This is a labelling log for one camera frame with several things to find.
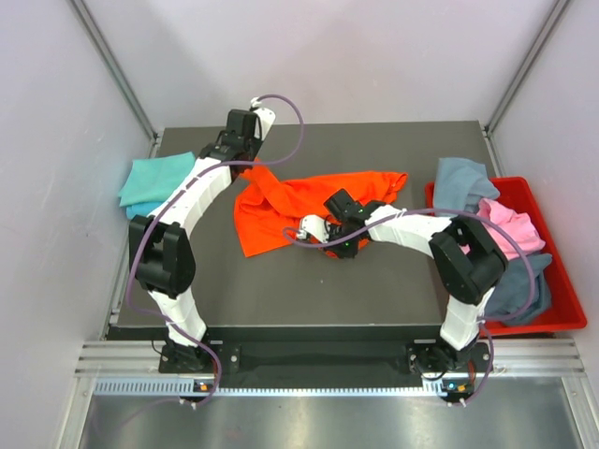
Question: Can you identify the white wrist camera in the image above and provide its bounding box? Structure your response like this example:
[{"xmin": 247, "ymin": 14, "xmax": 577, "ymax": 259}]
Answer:
[
  {"xmin": 250, "ymin": 97, "xmax": 276, "ymax": 141},
  {"xmin": 296, "ymin": 214, "xmax": 329, "ymax": 243}
]

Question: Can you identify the folded teal t shirt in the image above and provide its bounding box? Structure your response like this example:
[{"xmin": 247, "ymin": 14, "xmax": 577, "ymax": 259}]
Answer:
[{"xmin": 118, "ymin": 152, "xmax": 196, "ymax": 208}]

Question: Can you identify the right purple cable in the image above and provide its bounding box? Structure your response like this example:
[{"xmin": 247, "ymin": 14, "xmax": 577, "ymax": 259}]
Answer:
[{"xmin": 282, "ymin": 207, "xmax": 539, "ymax": 407}]

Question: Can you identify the right corner aluminium post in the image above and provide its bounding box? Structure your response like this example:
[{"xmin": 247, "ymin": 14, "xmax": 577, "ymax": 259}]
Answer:
[{"xmin": 483, "ymin": 0, "xmax": 573, "ymax": 138}]

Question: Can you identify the pink t shirt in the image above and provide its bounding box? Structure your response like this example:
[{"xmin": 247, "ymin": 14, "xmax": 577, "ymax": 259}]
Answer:
[{"xmin": 475, "ymin": 198, "xmax": 546, "ymax": 261}]

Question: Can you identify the slotted grey cable duct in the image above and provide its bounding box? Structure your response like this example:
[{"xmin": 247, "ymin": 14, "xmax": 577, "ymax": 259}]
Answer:
[{"xmin": 93, "ymin": 376, "xmax": 474, "ymax": 398}]

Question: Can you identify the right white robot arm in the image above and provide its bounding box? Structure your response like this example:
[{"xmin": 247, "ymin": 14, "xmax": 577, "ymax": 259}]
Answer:
[{"xmin": 319, "ymin": 189, "xmax": 507, "ymax": 370}]

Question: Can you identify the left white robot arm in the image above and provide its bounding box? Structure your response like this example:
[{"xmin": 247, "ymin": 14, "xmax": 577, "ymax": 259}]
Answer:
[{"xmin": 129, "ymin": 106, "xmax": 275, "ymax": 371}]

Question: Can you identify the aluminium frame rail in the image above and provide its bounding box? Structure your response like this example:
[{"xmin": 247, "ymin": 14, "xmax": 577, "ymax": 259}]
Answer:
[{"xmin": 75, "ymin": 339, "xmax": 586, "ymax": 377}]

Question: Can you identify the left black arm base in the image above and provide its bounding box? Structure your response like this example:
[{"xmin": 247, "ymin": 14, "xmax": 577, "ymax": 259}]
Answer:
[{"xmin": 151, "ymin": 340, "xmax": 241, "ymax": 374}]

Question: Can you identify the corner aluminium post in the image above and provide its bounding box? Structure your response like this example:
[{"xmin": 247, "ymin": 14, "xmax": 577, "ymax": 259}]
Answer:
[
  {"xmin": 483, "ymin": 0, "xmax": 573, "ymax": 138},
  {"xmin": 66, "ymin": 0, "xmax": 158, "ymax": 140}
]

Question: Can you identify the orange t shirt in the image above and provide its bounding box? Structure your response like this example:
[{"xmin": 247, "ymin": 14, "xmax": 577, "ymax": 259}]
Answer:
[{"xmin": 233, "ymin": 167, "xmax": 408, "ymax": 257}]

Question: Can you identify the purple cable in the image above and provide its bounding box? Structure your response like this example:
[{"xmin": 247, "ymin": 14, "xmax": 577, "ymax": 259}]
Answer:
[
  {"xmin": 282, "ymin": 207, "xmax": 539, "ymax": 407},
  {"xmin": 125, "ymin": 93, "xmax": 307, "ymax": 407}
]

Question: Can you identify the left corner aluminium post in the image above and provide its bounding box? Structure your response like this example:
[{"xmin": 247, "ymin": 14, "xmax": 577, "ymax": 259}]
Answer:
[{"xmin": 66, "ymin": 0, "xmax": 158, "ymax": 140}]

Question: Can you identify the red plastic bin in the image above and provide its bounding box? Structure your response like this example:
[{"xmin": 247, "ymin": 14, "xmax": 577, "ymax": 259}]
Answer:
[{"xmin": 425, "ymin": 177, "xmax": 587, "ymax": 335}]

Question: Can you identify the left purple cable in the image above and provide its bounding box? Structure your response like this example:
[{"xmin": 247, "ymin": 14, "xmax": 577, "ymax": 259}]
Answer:
[{"xmin": 125, "ymin": 93, "xmax": 307, "ymax": 407}]

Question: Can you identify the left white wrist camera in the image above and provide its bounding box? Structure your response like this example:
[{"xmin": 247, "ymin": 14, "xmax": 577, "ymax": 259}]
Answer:
[{"xmin": 250, "ymin": 97, "xmax": 276, "ymax": 141}]

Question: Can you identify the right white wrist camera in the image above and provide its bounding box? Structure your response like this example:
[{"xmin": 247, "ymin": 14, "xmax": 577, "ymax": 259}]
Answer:
[{"xmin": 296, "ymin": 214, "xmax": 329, "ymax": 243}]

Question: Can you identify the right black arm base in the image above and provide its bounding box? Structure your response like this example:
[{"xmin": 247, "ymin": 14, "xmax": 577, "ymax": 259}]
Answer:
[{"xmin": 406, "ymin": 339, "xmax": 490, "ymax": 380}]

